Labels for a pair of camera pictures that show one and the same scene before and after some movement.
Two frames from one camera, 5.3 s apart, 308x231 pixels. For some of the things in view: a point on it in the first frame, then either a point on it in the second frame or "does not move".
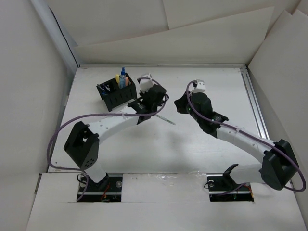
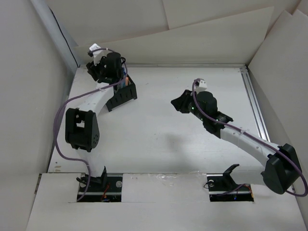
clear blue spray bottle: x=122 y=78 does not move
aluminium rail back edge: x=165 y=65 does not move
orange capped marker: x=126 y=81 does not move
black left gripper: x=141 y=94 -> x=93 y=69
